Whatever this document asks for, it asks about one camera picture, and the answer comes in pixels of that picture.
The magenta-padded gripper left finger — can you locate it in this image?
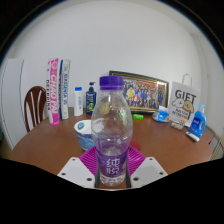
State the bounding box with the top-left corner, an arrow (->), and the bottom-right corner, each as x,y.
57,147 -> 100,190

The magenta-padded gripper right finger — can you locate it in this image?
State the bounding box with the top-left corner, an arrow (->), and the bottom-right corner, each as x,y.
125,145 -> 169,190

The clear purple-capped water bottle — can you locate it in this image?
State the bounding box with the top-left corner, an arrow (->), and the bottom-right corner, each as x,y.
90,75 -> 134,188

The white blue-printed mug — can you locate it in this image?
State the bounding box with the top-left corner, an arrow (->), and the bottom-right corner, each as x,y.
73,119 -> 96,152

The small patterned snack packet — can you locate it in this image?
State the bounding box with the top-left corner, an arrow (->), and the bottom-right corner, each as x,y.
169,121 -> 183,131

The small green packet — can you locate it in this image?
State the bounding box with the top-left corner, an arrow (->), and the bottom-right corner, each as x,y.
132,113 -> 145,121

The white remote control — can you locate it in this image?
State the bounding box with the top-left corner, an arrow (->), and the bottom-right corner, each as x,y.
185,130 -> 200,143

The blue tissue pack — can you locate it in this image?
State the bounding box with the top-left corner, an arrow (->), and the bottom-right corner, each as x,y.
151,105 -> 171,124

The white blue-capped lotion bottle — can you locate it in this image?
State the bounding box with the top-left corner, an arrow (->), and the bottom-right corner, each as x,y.
73,86 -> 84,117

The blue detergent bottle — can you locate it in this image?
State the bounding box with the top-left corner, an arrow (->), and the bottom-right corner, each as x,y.
188,103 -> 208,139

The dark blue pump bottle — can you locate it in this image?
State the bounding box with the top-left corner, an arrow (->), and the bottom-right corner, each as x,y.
85,81 -> 98,116

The white radiator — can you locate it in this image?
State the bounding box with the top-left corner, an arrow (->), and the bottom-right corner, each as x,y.
211,133 -> 224,161

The framed group photo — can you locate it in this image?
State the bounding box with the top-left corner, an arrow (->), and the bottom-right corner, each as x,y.
108,70 -> 170,115

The brown wooden chair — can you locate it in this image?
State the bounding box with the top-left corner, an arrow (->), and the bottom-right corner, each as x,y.
23,85 -> 48,133

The white paper gift bag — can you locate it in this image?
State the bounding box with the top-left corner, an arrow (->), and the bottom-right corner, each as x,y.
167,73 -> 202,128

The tall pink box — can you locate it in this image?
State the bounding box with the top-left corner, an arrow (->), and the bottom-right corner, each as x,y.
45,58 -> 62,126

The tall white green box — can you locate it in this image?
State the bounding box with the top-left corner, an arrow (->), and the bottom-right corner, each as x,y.
59,59 -> 72,120

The white door panel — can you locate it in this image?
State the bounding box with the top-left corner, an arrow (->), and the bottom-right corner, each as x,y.
0,58 -> 26,149

